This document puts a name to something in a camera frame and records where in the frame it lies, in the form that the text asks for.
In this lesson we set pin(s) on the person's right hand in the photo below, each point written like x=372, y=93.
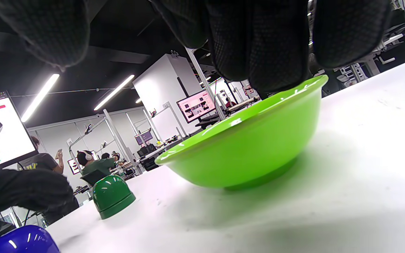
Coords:
x=258, y=42

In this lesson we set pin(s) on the person's left hand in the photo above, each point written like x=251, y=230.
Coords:
x=23, y=189

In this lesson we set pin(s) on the blue dice cup cover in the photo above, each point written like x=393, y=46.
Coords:
x=19, y=242

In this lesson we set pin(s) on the green dice cup cover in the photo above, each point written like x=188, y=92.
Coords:
x=113, y=196

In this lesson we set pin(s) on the lime green plastic bowl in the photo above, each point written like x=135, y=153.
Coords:
x=244, y=151

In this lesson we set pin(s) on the large display screen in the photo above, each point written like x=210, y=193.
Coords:
x=9, y=133

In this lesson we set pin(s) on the ceiling light strip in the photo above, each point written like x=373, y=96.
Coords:
x=114, y=92
x=40, y=97

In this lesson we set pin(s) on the small computer monitor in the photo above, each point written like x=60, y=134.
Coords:
x=143, y=137

